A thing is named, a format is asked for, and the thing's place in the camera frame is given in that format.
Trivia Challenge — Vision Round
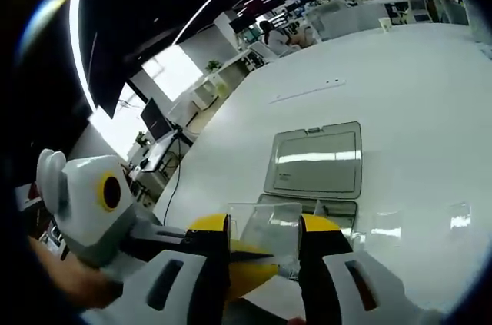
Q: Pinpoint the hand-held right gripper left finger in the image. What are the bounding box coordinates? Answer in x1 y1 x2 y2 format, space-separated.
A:
82 214 232 325

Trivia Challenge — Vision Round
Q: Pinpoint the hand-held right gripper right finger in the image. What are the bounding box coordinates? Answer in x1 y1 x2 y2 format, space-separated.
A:
298 214 444 325

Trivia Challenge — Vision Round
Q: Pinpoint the grey transparent guide fixture box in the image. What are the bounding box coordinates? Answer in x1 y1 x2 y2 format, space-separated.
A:
254 121 363 253

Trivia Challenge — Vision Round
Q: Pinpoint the white side desk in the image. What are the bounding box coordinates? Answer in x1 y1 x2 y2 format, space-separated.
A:
136 134 195 184

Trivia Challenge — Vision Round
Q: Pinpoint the black monitor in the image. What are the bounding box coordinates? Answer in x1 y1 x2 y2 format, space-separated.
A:
140 97 173 142

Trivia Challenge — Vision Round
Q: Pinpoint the white low cabinet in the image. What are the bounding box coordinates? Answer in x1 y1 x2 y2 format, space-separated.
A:
191 61 247 111

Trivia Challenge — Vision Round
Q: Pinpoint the ceiling light strip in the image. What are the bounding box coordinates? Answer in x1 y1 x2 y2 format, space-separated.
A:
68 0 97 114

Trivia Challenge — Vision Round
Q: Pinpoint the hanging display screen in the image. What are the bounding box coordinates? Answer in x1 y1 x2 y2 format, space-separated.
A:
245 0 286 13

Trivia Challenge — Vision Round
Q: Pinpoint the black cable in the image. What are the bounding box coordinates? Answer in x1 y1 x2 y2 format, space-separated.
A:
163 136 186 228

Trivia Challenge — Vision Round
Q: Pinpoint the dark wall display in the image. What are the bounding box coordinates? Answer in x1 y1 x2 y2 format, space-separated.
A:
90 28 130 119

